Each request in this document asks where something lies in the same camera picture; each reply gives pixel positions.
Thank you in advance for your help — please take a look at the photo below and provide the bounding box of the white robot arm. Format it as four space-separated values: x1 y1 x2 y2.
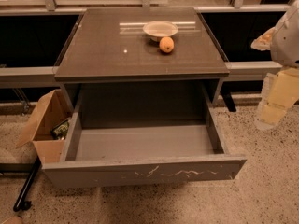
251 1 299 131

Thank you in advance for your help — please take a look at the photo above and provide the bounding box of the orange fruit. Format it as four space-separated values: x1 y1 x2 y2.
159 37 174 53

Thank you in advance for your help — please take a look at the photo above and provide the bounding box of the open grey top drawer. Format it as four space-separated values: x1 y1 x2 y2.
43 90 246 188

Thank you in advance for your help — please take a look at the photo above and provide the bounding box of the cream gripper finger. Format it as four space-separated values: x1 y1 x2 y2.
250 27 275 51
254 68 299 131

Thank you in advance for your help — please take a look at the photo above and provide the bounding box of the white bowl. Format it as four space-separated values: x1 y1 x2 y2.
143 21 178 42

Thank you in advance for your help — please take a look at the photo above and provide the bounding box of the black floor stand leg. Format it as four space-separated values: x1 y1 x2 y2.
0 158 41 212

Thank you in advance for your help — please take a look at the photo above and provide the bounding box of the grey cabinet with glass top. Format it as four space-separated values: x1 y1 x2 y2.
55 7 228 110

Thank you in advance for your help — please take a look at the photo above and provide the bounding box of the brown cardboard box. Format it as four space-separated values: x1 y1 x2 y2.
16 90 72 164

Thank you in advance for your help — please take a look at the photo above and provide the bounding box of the dark snack packet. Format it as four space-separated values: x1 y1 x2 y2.
50 119 69 140

